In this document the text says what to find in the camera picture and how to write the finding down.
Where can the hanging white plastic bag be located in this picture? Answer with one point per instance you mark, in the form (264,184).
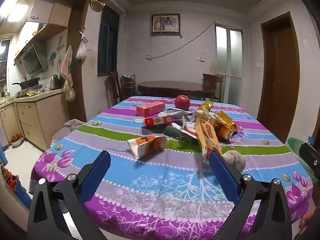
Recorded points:
(81,53)

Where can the steel kettle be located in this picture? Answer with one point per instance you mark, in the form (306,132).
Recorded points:
(55,82)

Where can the framed elephant picture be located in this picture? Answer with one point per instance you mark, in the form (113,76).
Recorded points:
(165,25)

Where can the orange white paper carton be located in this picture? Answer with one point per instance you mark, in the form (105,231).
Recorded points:
(142,146)

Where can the black wok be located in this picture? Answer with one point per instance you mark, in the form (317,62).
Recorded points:
(31,82)

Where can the brown door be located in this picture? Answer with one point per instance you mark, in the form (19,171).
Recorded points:
(281,76)

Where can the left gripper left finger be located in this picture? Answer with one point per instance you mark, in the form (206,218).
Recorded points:
(46,220)

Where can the gold round wall plate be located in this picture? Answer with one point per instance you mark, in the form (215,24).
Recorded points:
(97,5)

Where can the colourful floral tablecloth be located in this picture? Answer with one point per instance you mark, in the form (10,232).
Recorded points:
(173,195)

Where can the dark window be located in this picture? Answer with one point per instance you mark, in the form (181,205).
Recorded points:
(108,42)

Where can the white knitted cloth ball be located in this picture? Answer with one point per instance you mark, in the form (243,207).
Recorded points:
(234,158)

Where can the range hood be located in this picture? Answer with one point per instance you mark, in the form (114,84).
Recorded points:
(34,58)

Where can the wooden chair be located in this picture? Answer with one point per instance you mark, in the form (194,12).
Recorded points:
(213,83)
(116,88)

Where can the pink cardboard box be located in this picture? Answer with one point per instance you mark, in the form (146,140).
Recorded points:
(150,109)

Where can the frosted glass door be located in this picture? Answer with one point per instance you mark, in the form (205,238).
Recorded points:
(229,56)

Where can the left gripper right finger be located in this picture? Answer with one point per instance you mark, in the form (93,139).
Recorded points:
(272,221)

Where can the upper kitchen cabinet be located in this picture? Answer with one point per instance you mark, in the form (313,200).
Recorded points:
(46,19)

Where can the dark round wooden table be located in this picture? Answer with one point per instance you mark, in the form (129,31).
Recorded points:
(172,89)

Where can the person's right hand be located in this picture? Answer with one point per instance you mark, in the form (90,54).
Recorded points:
(306,219)

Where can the wooden chair left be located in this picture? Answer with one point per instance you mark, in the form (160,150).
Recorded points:
(116,88)

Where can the white bottle cap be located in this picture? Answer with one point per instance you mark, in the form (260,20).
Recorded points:
(138,120)

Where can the green bag trash bin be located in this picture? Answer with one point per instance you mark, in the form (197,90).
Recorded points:
(294,145)

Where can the kitchen counter cabinets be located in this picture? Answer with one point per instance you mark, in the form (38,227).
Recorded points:
(38,118)

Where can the green scouring pad roll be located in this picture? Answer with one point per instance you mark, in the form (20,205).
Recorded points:
(178,134)

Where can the box of clutter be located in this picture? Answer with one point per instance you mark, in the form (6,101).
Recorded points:
(129,85)

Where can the hanging pink towel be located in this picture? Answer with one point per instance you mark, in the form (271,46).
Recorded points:
(66,64)

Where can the yellow crumpled wrapper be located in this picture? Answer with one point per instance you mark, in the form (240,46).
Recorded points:
(207,105)

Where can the red apple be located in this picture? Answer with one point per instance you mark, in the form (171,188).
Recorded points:
(182,102)

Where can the gold foil carton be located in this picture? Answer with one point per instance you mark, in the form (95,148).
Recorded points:
(224,126)

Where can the red cigarette carton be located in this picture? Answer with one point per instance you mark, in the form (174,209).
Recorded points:
(156,121)

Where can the wooden chair right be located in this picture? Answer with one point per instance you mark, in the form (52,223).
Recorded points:
(213,83)

